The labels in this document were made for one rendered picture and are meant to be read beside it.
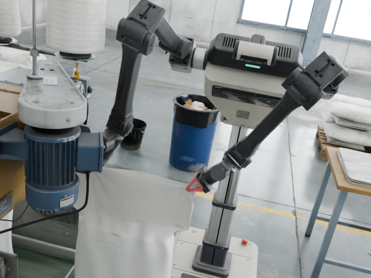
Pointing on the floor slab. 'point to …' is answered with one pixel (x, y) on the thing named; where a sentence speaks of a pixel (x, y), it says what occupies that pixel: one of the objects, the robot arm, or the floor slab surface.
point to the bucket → (134, 135)
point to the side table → (334, 166)
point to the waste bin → (192, 133)
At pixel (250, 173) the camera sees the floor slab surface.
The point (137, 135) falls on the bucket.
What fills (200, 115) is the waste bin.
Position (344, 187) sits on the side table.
